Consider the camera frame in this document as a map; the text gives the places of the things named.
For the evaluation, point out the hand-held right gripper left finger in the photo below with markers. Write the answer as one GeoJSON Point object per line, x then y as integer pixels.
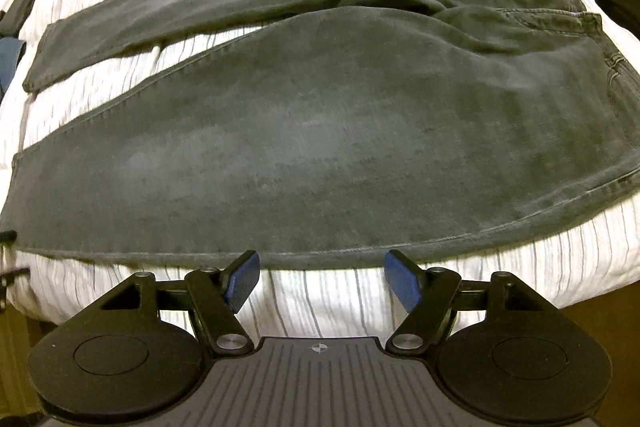
{"type": "Point", "coordinates": [244, 278]}

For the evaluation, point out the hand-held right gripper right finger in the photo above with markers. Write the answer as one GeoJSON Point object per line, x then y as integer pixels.
{"type": "Point", "coordinates": [403, 279]}

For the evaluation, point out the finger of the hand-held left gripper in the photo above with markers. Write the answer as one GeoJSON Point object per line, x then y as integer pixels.
{"type": "Point", "coordinates": [12, 276]}
{"type": "Point", "coordinates": [7, 236]}

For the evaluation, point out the white striped bedspread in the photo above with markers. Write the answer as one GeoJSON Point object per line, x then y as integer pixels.
{"type": "Point", "coordinates": [310, 293]}

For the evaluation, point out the dark grey jeans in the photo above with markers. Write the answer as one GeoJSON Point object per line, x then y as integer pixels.
{"type": "Point", "coordinates": [320, 132]}

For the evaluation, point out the blue cloth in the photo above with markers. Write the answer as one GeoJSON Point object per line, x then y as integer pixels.
{"type": "Point", "coordinates": [11, 57]}

